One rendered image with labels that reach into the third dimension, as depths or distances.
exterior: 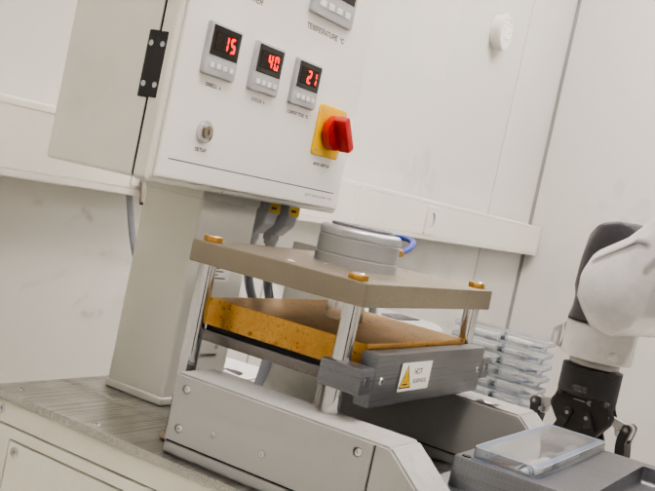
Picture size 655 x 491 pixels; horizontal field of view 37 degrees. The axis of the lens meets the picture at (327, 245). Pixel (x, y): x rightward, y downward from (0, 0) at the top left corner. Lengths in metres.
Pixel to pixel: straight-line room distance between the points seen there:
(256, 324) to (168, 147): 0.18
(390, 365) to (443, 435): 0.22
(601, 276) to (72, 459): 0.59
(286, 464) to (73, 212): 0.73
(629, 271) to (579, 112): 2.29
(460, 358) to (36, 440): 0.40
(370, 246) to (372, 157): 1.29
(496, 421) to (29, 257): 0.69
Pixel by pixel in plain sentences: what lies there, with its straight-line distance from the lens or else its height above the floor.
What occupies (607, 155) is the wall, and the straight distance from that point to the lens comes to 3.34.
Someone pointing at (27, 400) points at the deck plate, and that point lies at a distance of 0.95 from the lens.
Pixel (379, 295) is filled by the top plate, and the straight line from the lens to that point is 0.79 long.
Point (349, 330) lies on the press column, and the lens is 0.78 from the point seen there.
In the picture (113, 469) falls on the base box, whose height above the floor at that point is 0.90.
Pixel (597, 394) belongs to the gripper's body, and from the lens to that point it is 1.25.
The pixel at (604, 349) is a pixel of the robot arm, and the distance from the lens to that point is 1.24.
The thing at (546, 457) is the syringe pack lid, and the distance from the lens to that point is 0.81.
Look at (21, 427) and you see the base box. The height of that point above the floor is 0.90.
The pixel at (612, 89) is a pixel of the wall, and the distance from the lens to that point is 3.37.
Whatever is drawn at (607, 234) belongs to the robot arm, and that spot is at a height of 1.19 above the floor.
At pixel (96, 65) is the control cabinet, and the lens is 0.93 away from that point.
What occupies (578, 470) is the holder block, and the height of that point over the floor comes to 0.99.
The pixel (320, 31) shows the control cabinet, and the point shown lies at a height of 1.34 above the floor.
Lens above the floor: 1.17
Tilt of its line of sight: 3 degrees down
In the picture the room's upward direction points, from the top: 12 degrees clockwise
